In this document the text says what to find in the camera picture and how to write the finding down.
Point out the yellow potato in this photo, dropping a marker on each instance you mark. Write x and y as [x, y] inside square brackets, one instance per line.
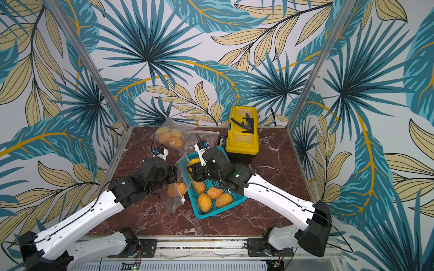
[162, 130]
[175, 142]

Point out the aluminium corner post right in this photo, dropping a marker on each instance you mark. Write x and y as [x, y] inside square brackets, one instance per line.
[342, 16]

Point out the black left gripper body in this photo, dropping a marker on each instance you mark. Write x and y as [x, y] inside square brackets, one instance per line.
[169, 176]

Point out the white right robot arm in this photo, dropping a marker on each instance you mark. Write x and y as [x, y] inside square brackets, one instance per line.
[311, 221]

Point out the aluminium corner post left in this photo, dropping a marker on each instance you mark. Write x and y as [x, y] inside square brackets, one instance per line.
[67, 25]

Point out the yellow black toolbox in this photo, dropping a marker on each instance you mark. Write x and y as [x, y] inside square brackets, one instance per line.
[242, 147]

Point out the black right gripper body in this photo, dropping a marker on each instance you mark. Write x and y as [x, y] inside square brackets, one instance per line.
[195, 171]

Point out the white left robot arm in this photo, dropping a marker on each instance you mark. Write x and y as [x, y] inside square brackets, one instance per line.
[59, 248]

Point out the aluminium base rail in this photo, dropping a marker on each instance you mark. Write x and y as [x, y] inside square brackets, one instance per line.
[219, 253]

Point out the teal plastic basket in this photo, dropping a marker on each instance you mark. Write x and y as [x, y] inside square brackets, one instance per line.
[237, 199]

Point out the clear zipper bag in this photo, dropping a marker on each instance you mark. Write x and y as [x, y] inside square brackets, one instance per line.
[187, 129]

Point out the greenish potato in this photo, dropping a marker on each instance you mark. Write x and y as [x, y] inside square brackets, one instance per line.
[176, 133]

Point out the yellow potato top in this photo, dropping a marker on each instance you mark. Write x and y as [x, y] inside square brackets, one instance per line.
[175, 142]

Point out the clear dotted bag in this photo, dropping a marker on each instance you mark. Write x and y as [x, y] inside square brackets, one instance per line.
[172, 204]
[209, 136]

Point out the potato orange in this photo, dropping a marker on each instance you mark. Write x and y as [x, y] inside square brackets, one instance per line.
[214, 192]

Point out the aluminium corner post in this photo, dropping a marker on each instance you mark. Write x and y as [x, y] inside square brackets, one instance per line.
[67, 25]
[342, 16]

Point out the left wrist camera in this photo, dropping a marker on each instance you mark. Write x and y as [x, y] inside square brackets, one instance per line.
[160, 152]

